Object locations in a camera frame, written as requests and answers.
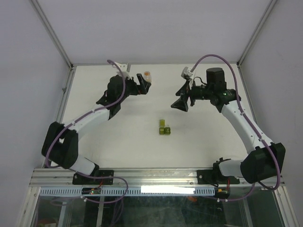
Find clear bottle orange pills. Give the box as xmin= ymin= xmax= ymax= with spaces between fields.
xmin=143 ymin=71 xmax=152 ymax=83

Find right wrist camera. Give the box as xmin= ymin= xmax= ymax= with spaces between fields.
xmin=181 ymin=67 xmax=194 ymax=81

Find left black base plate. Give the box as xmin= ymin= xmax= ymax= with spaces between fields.
xmin=72 ymin=169 xmax=114 ymax=187

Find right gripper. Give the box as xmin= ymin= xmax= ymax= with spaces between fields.
xmin=171 ymin=79 xmax=213 ymax=112

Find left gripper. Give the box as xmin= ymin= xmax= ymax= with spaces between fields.
xmin=118 ymin=74 xmax=151 ymax=104

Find aluminium mounting rail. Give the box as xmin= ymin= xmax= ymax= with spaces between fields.
xmin=29 ymin=167 xmax=285 ymax=189

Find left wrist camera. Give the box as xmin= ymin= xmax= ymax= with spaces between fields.
xmin=112 ymin=62 xmax=131 ymax=78

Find green pill box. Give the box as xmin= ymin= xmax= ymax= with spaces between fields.
xmin=159 ymin=119 xmax=171 ymax=135

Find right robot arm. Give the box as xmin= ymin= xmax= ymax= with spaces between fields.
xmin=171 ymin=67 xmax=285 ymax=183

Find white slotted cable duct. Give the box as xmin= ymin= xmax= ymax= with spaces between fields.
xmin=40 ymin=185 xmax=215 ymax=197

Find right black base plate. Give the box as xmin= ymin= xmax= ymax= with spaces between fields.
xmin=196 ymin=169 xmax=240 ymax=187

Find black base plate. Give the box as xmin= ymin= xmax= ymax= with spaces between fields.
xmin=72 ymin=169 xmax=114 ymax=187
xmin=196 ymin=169 xmax=240 ymax=187

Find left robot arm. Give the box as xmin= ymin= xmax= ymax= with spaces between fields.
xmin=42 ymin=71 xmax=152 ymax=184

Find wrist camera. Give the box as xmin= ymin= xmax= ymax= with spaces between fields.
xmin=181 ymin=67 xmax=194 ymax=81
xmin=112 ymin=62 xmax=131 ymax=78

